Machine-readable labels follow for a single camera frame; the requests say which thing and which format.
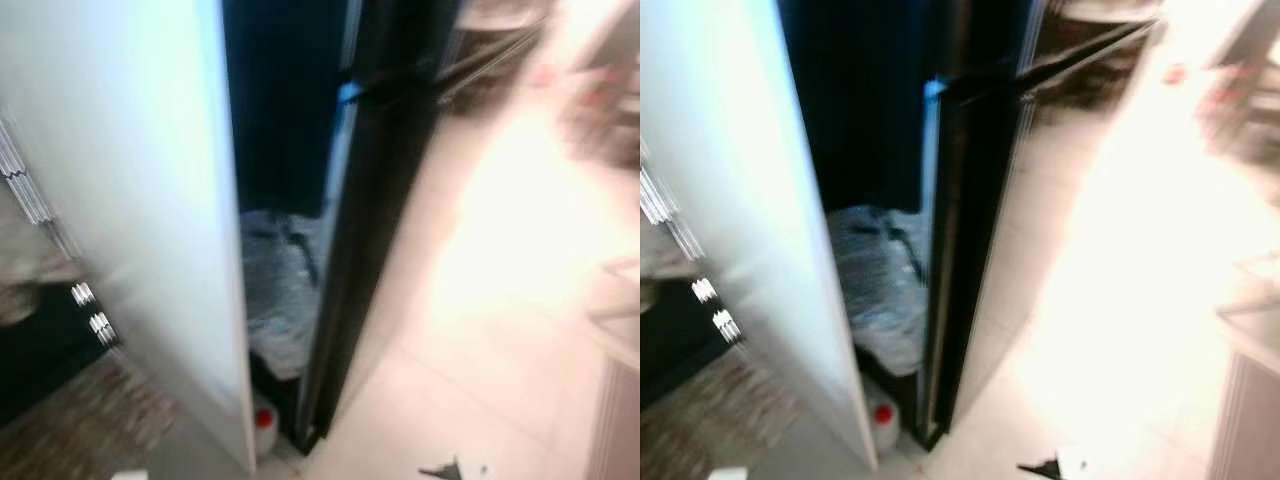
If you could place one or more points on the white low cabinet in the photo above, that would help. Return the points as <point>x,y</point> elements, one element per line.
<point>1250,400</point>

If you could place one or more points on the patterned beige rug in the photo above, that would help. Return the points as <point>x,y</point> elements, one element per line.
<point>80,430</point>
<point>720,420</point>

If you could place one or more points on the clear bubble wrap sheet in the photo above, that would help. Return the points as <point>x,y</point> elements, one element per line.
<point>280,290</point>
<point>880,290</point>

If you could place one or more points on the white jug with red cap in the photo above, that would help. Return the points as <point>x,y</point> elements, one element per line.
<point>265,425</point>
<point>884,425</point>

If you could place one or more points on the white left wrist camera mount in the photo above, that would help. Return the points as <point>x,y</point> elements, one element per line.
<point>727,473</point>
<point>130,475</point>

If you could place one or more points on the chrome metal bars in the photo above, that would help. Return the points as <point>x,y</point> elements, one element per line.
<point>660,200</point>
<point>20,170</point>

